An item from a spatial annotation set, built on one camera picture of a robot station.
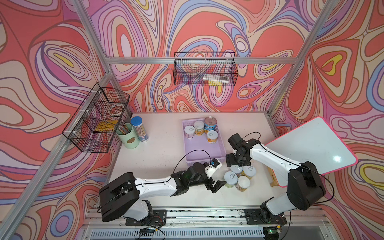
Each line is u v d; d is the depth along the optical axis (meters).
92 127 0.73
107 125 0.71
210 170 0.67
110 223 0.72
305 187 0.43
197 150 0.68
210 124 1.00
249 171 0.84
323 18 0.72
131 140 0.94
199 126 1.02
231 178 0.81
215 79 0.91
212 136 0.99
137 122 0.89
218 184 0.66
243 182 0.78
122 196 0.42
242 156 0.65
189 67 0.96
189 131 1.02
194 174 0.59
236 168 0.84
